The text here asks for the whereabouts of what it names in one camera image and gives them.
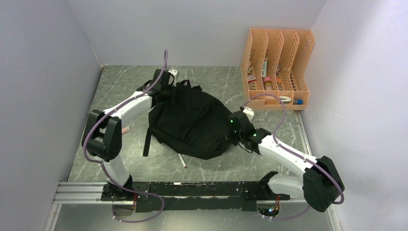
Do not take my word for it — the white red staples box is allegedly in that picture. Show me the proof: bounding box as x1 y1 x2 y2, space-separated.
247 74 256 83

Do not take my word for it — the tall white green box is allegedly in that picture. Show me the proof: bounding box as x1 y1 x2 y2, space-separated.
261 57 268 78

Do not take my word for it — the orange plastic desk organizer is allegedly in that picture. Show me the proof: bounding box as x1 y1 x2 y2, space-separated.
241 28 315 111

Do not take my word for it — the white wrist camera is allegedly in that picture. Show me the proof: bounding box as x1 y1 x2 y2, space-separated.
242 107 255 122
168 69 179 79

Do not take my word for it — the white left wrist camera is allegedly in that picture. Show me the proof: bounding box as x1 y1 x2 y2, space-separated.
168 69 179 79

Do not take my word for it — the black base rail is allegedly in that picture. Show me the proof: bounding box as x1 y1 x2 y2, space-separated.
101 181 290 213

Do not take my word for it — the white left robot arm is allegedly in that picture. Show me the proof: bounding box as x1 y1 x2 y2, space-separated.
82 69 179 200

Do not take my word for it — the pink yellow highlighter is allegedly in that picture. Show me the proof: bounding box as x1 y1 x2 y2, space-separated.
122 126 131 135

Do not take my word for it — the white stapler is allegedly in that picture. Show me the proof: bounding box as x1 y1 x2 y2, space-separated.
279 96 292 104

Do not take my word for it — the pink bottle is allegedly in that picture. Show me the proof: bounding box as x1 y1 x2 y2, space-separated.
263 77 273 90

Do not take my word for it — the grey blue sharpener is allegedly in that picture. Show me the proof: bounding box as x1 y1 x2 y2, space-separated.
293 99 304 105

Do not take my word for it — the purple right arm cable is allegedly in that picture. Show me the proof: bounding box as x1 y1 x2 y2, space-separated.
240 93 345 221

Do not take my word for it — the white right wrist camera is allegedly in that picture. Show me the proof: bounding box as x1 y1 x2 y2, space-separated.
242 107 255 122

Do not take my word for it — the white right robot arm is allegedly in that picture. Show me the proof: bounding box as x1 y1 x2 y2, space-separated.
228 108 345 212

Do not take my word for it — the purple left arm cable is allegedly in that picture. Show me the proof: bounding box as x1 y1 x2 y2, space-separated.
82 49 169 224

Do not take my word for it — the black student backpack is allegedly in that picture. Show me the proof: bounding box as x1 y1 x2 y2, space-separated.
143 80 231 160

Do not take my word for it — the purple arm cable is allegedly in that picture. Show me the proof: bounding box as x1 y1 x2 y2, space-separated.
82 49 169 224
240 93 345 221

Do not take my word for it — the red white pen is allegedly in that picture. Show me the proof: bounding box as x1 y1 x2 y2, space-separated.
178 154 188 168

